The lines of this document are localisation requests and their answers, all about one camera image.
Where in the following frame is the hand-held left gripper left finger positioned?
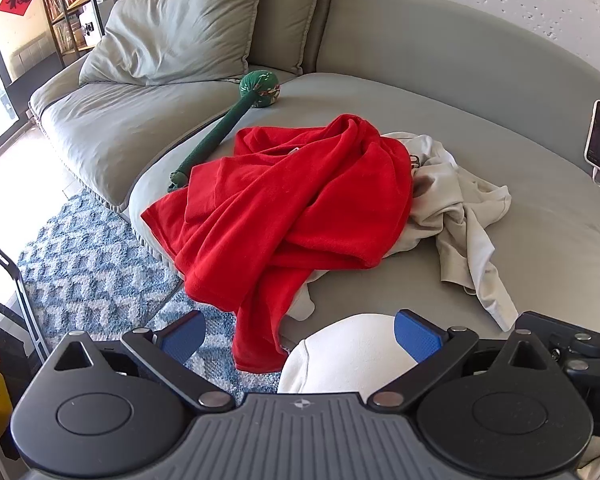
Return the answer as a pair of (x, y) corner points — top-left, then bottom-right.
(54, 310), (235, 408)

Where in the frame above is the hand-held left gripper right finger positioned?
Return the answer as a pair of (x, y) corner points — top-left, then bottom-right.
(367, 310), (566, 409)

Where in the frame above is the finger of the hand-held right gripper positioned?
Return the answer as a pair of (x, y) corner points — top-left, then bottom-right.
(517, 311), (600, 356)

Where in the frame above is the red sweater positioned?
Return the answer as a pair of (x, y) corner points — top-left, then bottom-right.
(141, 114), (415, 373)

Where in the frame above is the grey sofa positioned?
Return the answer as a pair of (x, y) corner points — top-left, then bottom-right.
(27, 0), (600, 396)

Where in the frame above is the blue white patterned rug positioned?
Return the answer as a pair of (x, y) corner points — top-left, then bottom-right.
(17, 187), (291, 406)

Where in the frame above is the beige garment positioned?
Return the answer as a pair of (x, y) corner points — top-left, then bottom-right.
(285, 131), (520, 333)

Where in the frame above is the black metal stand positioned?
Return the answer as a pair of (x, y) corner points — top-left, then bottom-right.
(0, 232), (51, 366)

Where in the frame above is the green plush massage hammer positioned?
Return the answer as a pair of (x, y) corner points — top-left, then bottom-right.
(167, 70), (281, 193)

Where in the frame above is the large grey back cushion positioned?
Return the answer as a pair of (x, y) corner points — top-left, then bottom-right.
(78, 0), (271, 86)

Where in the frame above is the wooden bookshelf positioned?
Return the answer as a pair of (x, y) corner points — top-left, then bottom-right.
(35, 0), (143, 68)

